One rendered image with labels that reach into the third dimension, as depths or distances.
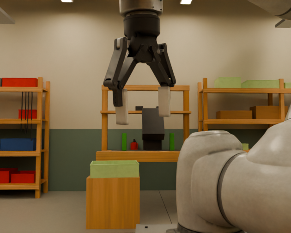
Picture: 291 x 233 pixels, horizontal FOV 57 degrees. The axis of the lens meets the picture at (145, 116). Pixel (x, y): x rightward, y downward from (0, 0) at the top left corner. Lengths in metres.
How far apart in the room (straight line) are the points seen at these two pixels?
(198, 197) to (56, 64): 5.51
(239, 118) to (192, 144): 4.80
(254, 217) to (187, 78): 5.33
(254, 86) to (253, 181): 5.09
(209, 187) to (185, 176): 0.07
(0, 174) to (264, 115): 5.02
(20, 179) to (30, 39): 2.83
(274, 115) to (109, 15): 3.88
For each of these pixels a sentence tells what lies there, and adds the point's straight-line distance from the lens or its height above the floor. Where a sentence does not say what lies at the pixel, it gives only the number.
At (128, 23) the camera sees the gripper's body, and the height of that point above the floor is 1.40.
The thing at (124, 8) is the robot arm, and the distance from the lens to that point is 0.57.
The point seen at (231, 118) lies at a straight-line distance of 5.36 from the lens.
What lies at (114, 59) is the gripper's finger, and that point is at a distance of 0.52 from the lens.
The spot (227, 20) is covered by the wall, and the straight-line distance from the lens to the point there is 6.35.
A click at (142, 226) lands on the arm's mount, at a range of 0.84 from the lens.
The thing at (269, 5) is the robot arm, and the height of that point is 1.54.
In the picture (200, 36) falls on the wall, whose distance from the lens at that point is 6.07.
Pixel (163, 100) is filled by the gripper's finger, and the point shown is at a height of 1.26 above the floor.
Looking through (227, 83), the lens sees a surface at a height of 2.10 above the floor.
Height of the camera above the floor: 1.19
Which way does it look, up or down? 3 degrees up
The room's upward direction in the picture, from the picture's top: straight up
